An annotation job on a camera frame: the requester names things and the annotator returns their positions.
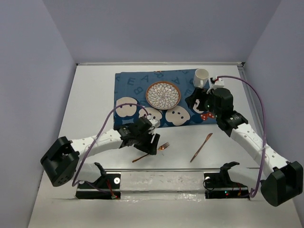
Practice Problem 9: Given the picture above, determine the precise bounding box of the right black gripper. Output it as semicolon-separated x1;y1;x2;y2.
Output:
184;87;220;118

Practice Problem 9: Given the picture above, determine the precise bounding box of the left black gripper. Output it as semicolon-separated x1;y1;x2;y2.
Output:
133;130;159;155

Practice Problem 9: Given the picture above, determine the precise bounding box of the white mug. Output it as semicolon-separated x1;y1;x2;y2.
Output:
193;68;209;88

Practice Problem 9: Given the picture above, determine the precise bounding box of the blue cartoon placemat cloth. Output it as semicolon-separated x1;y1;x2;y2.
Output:
114;69;216;127

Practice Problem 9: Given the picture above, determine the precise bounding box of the copper fork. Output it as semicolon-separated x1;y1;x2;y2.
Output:
132;142;170;163

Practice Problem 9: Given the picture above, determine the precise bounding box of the floral patterned plate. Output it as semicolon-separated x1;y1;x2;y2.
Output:
145;81;181;110

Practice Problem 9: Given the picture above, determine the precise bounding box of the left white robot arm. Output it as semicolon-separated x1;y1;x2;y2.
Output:
40;117;160;188

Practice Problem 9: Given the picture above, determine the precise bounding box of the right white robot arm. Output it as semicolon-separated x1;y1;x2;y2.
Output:
185;88;304;207

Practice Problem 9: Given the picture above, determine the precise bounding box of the copper knife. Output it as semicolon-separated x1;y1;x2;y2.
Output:
190;133;213;162

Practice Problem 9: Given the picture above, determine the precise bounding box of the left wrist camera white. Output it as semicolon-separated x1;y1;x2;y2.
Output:
145;115;161;131

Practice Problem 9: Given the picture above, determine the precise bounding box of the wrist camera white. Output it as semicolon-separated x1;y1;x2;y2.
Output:
145;115;161;131
207;76;225;94

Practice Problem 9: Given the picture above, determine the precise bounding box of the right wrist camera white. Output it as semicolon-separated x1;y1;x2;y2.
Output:
207;76;225;94

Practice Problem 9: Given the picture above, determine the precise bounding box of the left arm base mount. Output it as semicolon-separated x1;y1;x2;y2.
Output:
75;172;121;200

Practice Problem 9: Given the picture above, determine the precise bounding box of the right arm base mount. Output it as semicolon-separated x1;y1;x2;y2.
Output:
203;172;249;200

